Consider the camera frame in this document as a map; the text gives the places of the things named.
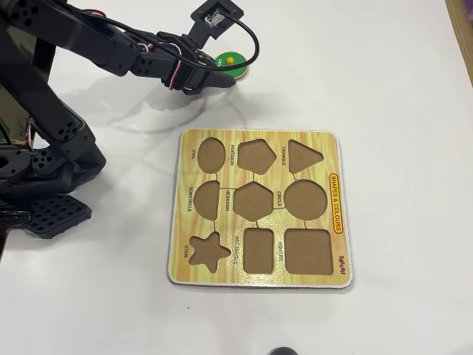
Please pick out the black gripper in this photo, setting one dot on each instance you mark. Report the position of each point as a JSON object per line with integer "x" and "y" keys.
{"x": 205, "y": 76}

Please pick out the green round puzzle piece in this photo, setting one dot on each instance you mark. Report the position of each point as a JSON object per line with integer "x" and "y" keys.
{"x": 238, "y": 68}

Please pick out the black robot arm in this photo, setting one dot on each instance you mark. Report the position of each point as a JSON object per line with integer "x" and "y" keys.
{"x": 74, "y": 40}

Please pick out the dark round object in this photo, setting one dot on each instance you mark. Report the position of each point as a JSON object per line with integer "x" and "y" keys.
{"x": 281, "y": 351}

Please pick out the wooden shapes puzzle board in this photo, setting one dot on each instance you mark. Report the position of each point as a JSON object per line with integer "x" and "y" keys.
{"x": 314, "y": 174}

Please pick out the black grid clamp plate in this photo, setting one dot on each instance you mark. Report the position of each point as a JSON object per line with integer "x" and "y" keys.
{"x": 55, "y": 216}

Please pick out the light wooden side panel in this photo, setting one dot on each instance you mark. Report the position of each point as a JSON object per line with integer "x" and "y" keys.
{"x": 463, "y": 29}

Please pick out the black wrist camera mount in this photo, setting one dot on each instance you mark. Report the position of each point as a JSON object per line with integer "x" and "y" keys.
{"x": 216, "y": 16}

